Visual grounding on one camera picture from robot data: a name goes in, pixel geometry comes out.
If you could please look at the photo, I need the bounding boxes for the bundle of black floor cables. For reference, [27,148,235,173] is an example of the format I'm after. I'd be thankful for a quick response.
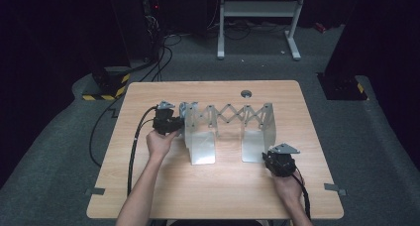
[130,34,183,83]

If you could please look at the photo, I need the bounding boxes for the grey floor tape strip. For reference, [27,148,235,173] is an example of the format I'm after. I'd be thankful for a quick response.
[84,187,106,196]
[323,182,348,196]

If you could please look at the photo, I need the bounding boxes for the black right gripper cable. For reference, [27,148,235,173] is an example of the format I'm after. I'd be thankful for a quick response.
[291,166,312,220]

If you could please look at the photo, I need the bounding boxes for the black base with yellow stripes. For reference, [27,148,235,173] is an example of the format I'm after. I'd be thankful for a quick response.
[81,64,132,101]
[316,71,369,101]

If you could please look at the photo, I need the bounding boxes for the grey microfibre cleaning cloth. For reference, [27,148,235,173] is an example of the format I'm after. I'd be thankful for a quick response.
[178,102,191,121]

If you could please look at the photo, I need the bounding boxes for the black cables under stand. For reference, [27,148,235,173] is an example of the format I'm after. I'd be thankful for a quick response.
[207,19,288,42]

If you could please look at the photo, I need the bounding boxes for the person's left hand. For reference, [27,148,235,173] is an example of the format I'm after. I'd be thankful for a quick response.
[146,129,181,161]

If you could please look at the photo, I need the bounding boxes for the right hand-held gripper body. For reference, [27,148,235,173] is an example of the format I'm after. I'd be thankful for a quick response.
[262,143,301,178]

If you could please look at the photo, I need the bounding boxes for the white metal stand frame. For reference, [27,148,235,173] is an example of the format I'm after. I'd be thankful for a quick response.
[216,0,308,61]

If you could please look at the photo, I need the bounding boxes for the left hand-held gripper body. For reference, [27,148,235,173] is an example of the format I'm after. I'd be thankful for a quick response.
[152,100,176,137]

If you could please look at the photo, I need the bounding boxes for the person's right hand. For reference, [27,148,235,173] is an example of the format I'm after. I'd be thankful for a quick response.
[270,170,304,204]

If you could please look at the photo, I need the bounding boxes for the silver metal expandable bookend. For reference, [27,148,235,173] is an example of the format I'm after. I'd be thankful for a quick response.
[182,101,276,166]

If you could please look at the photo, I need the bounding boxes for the dark equipment rack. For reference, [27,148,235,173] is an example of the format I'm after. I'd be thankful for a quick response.
[141,0,165,62]

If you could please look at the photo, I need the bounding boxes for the long black floor cable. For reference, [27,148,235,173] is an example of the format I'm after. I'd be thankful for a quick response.
[88,94,124,169]

